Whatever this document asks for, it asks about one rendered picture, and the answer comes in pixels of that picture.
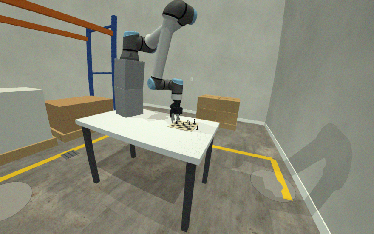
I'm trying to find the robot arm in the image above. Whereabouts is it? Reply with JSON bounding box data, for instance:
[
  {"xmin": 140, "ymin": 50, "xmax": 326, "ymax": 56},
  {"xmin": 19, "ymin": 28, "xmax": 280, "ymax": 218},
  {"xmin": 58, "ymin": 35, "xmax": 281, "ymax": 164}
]
[{"xmin": 120, "ymin": 0, "xmax": 197, "ymax": 100}]

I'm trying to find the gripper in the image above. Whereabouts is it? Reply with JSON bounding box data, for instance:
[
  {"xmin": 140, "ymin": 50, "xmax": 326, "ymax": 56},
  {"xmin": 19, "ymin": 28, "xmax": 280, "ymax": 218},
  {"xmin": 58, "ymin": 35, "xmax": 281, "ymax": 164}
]
[{"xmin": 170, "ymin": 100, "xmax": 183, "ymax": 124}]

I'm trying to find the black and cream chessboard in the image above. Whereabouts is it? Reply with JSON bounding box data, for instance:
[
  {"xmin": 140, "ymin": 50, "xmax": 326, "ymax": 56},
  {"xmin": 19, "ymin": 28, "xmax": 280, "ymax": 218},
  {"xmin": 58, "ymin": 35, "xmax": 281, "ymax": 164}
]
[{"xmin": 168, "ymin": 120, "xmax": 199, "ymax": 132}]

